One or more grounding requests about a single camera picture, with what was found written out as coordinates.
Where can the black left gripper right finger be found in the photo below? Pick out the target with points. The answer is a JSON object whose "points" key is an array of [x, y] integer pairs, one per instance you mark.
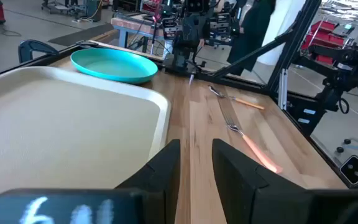
{"points": [[247, 193]]}

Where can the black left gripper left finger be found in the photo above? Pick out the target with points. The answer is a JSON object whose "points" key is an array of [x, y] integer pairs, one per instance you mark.
{"points": [[154, 186]]}

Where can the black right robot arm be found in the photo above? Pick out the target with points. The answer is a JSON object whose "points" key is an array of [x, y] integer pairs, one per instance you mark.
{"points": [[182, 59]]}

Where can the beige plastic tray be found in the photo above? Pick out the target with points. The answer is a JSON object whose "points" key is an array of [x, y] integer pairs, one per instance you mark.
{"points": [[57, 124]]}

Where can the teal plastic plate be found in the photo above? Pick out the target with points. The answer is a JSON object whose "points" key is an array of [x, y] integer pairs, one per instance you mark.
{"points": [[113, 67]]}

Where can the black control box with labels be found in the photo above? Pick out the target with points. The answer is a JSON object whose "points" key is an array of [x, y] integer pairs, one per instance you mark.
{"points": [[306, 113]]}

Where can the background wooden workbench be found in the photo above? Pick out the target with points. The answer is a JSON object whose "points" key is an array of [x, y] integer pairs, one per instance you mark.
{"points": [[132, 26]]}

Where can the person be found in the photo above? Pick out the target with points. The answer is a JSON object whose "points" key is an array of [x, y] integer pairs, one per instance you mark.
{"points": [[250, 31]]}

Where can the black equipment rack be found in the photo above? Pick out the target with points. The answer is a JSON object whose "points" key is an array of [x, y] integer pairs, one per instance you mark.
{"points": [[224, 28]]}

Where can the black floor mat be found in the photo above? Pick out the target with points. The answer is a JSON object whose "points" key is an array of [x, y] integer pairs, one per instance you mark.
{"points": [[82, 34]]}

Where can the red storage bins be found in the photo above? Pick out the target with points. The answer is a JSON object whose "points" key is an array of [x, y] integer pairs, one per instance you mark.
{"points": [[322, 37]]}

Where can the black table clamp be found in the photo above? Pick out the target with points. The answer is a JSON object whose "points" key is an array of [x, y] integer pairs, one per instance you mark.
{"points": [[36, 47]]}

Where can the black square camera box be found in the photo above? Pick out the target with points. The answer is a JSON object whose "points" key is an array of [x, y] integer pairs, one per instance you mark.
{"points": [[354, 169]]}

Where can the silver metal bracket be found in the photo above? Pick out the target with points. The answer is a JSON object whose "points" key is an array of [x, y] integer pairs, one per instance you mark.
{"points": [[283, 88]]}

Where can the black frame post with strut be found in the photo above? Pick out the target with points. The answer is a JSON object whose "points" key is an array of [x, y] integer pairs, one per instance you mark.
{"points": [[286, 49]]}

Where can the black camera stand rig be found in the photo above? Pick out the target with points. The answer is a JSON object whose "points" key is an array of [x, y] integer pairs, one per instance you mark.
{"points": [[346, 68]]}

